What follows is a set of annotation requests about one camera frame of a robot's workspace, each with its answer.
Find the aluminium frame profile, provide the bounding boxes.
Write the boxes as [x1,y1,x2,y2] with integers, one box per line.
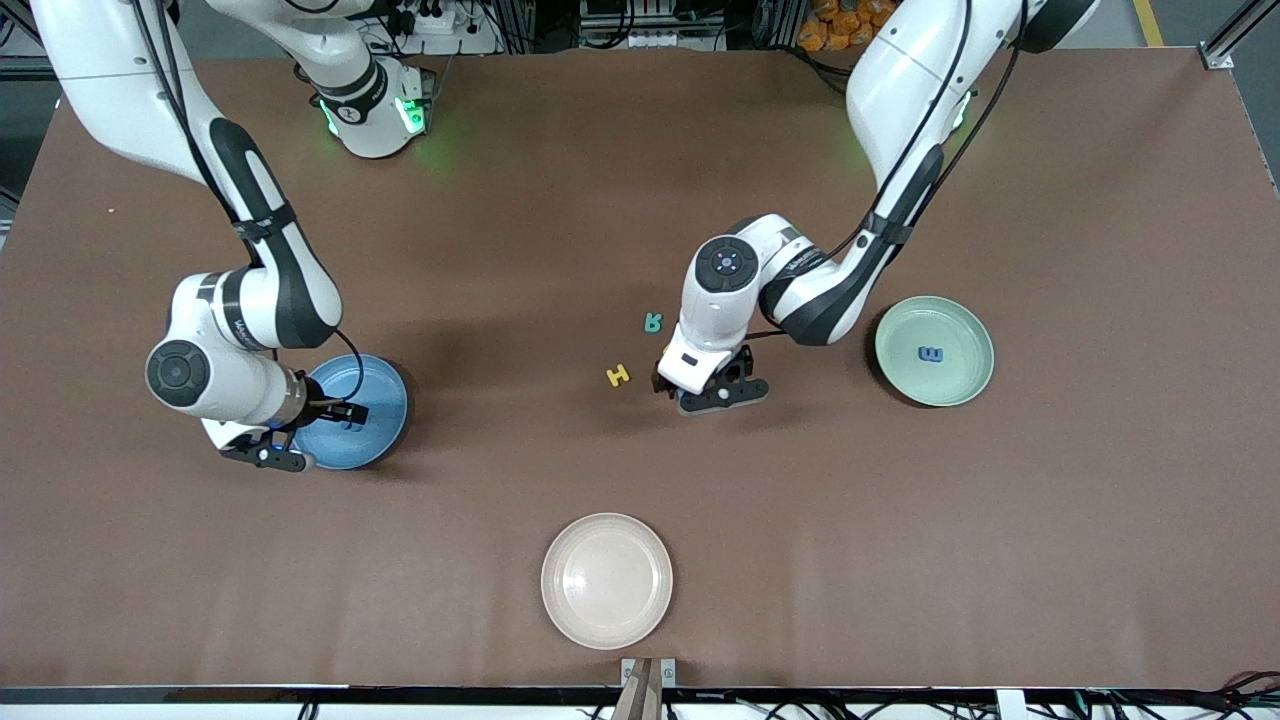
[1195,0,1280,71]

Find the brown table mat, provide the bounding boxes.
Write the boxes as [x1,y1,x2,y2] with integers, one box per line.
[0,50,1280,691]

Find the orange packet pile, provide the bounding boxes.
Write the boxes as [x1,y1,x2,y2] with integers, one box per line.
[797,0,876,53]

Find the white power strip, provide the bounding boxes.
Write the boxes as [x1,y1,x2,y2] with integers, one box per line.
[385,0,501,56]

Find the blue plate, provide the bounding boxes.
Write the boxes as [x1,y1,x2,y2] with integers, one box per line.
[295,353,409,472]

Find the green plate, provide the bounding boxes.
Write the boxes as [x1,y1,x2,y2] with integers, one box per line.
[874,295,996,408]

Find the beige plate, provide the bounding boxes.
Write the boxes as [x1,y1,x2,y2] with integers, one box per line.
[541,512,674,651]

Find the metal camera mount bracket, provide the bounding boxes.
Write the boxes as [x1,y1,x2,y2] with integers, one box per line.
[620,657,678,720]

